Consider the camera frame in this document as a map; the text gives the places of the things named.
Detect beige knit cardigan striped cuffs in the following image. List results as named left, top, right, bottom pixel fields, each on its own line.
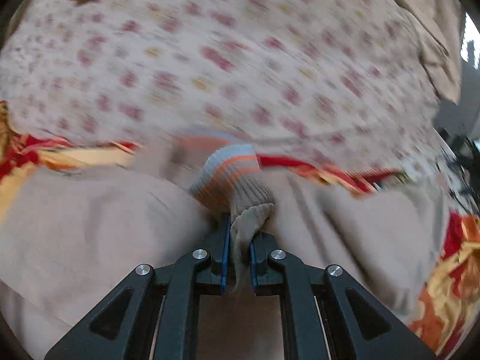
left=0, top=131, right=451, bottom=360

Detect red yellow orange blanket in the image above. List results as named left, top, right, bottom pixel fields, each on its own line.
left=0, top=101, right=480, bottom=360

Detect bright window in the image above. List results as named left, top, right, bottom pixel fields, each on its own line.
left=459, top=11, right=480, bottom=69

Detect floral bed sheet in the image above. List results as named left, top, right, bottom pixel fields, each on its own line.
left=0, top=0, right=459, bottom=181

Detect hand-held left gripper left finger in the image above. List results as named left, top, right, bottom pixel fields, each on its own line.
left=44, top=213, right=231, bottom=360

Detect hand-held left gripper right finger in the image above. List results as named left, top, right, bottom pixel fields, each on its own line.
left=250, top=233, right=438, bottom=360

